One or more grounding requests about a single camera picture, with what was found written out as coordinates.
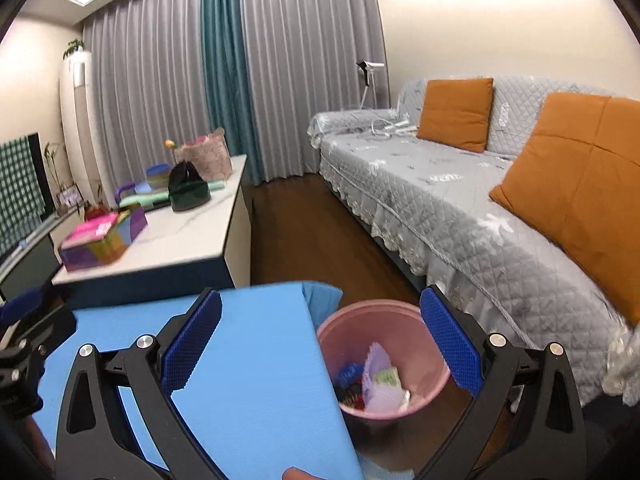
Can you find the grey television cabinet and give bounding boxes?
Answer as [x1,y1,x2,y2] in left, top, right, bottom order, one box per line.
[0,207,83,301]

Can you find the grey curtain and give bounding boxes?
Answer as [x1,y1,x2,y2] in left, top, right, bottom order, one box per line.
[240,0,388,181]
[82,0,213,181]

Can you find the black television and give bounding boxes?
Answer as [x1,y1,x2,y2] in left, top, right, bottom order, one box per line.
[0,132,57,261]

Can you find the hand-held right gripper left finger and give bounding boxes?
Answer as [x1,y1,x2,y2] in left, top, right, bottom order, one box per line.
[55,287,226,480]

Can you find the green checked cloth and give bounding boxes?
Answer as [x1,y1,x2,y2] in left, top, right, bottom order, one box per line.
[0,137,46,256]

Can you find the bamboo plant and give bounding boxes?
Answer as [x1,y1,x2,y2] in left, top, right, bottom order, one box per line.
[44,141,66,196]

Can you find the white coffee table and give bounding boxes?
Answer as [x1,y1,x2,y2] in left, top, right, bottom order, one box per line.
[51,154,252,311]

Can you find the pink card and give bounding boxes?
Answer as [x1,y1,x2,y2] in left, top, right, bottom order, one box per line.
[67,211,121,241]

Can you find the large orange cushion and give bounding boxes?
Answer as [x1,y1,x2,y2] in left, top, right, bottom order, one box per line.
[489,91,640,326]

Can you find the colourful tin box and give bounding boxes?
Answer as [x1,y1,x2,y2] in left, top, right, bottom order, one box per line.
[59,205,148,272]

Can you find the stack of coloured bowls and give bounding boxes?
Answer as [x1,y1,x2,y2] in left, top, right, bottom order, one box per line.
[145,162,173,191]

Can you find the white tape ring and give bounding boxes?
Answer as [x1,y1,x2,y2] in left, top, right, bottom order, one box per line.
[364,342,395,383]

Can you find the dark green bowl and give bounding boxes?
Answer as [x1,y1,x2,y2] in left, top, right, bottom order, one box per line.
[170,180,211,212]

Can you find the blue table cover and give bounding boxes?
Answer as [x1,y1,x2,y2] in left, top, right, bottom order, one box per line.
[35,280,366,480]

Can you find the pink plastic bin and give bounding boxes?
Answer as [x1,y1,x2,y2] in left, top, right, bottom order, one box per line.
[316,300,451,421]

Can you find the black folded pouch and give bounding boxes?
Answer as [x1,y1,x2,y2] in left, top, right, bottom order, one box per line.
[168,160,201,193]

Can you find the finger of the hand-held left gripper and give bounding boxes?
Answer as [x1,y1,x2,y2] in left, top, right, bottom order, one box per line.
[0,287,51,328]
[12,305,78,361]

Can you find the white standing air conditioner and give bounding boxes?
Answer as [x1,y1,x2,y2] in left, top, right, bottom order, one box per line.
[59,49,101,196]

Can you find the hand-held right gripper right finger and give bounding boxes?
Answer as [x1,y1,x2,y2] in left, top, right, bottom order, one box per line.
[415,285,586,480]

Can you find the white cables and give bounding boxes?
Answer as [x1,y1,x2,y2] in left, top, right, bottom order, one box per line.
[370,117,418,138]

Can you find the small orange cushion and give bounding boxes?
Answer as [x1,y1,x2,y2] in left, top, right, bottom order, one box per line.
[416,77,495,153]

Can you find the white floor lamp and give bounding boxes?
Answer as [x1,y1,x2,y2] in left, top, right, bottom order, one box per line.
[356,60,386,111]

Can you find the mint green cloth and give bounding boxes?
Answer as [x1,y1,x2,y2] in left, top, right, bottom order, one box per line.
[119,180,223,208]

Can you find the grey quilted sofa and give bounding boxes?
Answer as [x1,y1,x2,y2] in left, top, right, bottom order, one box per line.
[306,76,640,406]

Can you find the teal curtain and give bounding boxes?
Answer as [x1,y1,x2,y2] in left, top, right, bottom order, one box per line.
[200,0,266,186]

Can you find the pink lace basket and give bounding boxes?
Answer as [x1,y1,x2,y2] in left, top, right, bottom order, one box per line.
[174,127,232,182]

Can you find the blue plastic wrapper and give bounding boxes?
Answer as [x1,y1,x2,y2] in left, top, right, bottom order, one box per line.
[339,364,365,388]

